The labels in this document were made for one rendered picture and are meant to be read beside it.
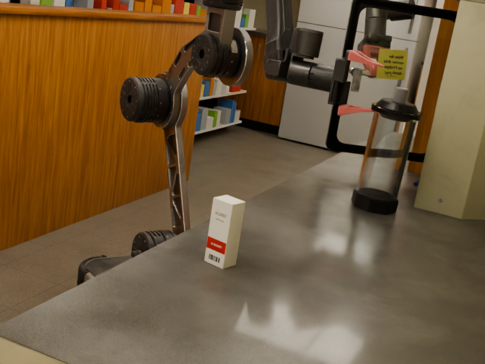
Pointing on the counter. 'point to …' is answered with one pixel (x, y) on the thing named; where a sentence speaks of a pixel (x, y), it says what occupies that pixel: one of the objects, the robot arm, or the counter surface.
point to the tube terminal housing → (459, 125)
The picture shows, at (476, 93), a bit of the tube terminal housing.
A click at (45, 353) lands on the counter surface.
